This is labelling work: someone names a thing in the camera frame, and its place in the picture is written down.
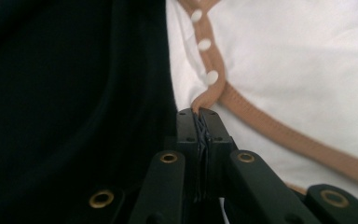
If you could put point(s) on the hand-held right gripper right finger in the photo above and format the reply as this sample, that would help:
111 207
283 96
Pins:
248 186

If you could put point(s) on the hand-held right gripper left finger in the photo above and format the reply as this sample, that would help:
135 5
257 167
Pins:
164 186

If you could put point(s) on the cream baby garment tan trim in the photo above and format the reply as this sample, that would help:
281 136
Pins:
292 62

